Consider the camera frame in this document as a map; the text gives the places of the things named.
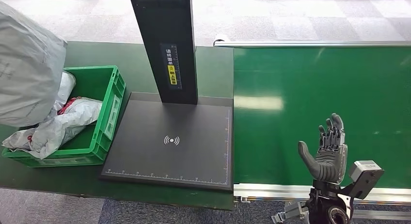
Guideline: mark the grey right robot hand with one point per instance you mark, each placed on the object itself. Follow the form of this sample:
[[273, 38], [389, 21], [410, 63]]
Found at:
[[327, 164]]

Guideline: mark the green conveyor belt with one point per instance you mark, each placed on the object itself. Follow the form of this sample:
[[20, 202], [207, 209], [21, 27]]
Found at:
[[321, 87]]

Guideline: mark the black inbound scanner machine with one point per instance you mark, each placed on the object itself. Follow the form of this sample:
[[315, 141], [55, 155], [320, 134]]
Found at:
[[167, 145]]

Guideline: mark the yellow label sticker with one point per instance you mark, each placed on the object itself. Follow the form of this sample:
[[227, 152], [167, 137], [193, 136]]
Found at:
[[172, 75]]

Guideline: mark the green plastic crate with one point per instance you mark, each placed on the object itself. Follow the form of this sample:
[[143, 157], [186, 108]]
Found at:
[[96, 81]]

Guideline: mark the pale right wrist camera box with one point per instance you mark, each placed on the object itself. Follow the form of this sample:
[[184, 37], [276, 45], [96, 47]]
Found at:
[[366, 176]]

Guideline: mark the aluminium conveyor frame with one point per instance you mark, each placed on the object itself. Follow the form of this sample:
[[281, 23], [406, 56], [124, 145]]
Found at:
[[273, 190]]

